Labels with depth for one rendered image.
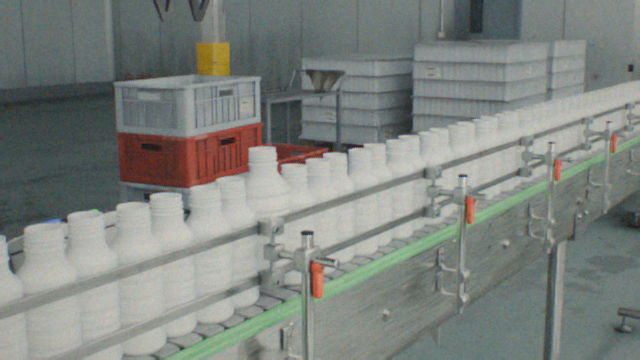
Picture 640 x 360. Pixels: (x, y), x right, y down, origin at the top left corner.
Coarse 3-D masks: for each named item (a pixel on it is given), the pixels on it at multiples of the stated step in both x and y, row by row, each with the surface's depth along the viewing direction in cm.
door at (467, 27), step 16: (464, 0) 1158; (480, 0) 1144; (496, 0) 1131; (512, 0) 1118; (464, 16) 1162; (480, 16) 1148; (496, 16) 1135; (512, 16) 1121; (464, 32) 1166; (480, 32) 1151; (496, 32) 1138; (512, 32) 1125
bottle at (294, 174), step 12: (288, 168) 110; (300, 168) 110; (288, 180) 110; (300, 180) 111; (288, 192) 111; (300, 192) 111; (300, 204) 110; (312, 204) 111; (312, 216) 112; (288, 228) 110; (300, 228) 110; (312, 228) 112; (288, 240) 111; (300, 240) 111; (288, 276) 111; (300, 276) 112
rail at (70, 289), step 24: (576, 120) 206; (504, 144) 167; (360, 192) 121; (288, 216) 106; (408, 216) 134; (216, 240) 95; (360, 240) 122; (144, 264) 86; (288, 264) 107; (72, 288) 78; (240, 288) 99; (0, 312) 71; (168, 312) 89; (192, 312) 93; (120, 336) 84
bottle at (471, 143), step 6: (468, 126) 158; (474, 126) 159; (468, 132) 158; (474, 132) 159; (468, 138) 158; (468, 144) 158; (474, 144) 158; (474, 150) 158; (474, 162) 158; (474, 168) 159; (474, 174) 159; (474, 180) 159; (474, 186) 159; (474, 204) 161
